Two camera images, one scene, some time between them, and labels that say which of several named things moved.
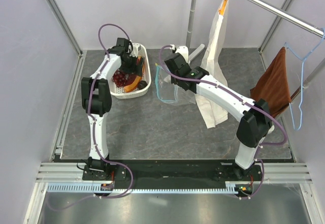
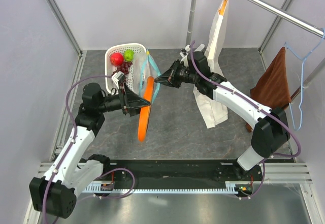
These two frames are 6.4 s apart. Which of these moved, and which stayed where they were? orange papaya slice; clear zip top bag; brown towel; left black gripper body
Moved: clear zip top bag; orange papaya slice; left black gripper body
Stayed: brown towel
